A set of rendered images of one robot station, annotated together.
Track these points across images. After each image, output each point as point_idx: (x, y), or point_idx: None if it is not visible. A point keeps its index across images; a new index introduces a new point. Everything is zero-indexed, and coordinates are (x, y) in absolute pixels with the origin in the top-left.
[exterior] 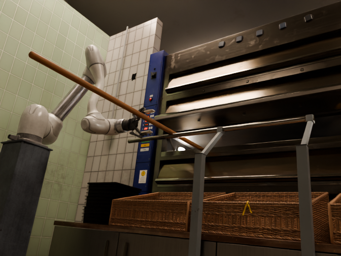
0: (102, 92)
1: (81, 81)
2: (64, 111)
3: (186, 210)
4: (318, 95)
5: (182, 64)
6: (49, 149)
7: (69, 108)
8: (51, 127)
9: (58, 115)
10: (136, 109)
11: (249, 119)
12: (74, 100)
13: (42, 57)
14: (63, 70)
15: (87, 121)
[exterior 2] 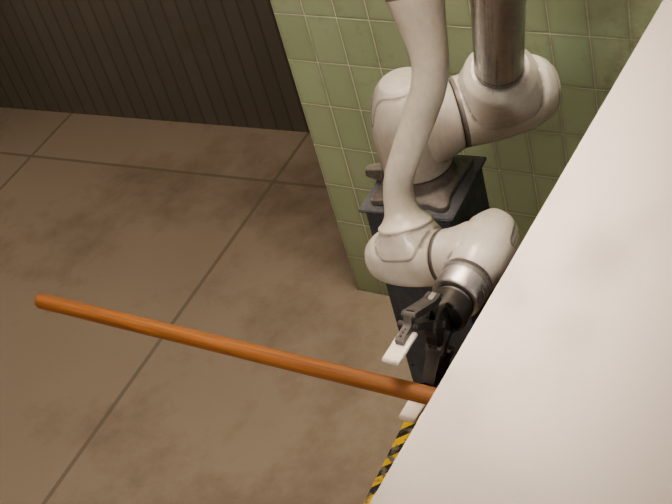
0: (189, 344)
1: (134, 330)
2: (485, 68)
3: None
4: None
5: None
6: (442, 221)
7: (495, 60)
8: (470, 122)
9: (479, 76)
10: (316, 368)
11: None
12: (487, 40)
13: (50, 306)
14: (92, 320)
15: (365, 262)
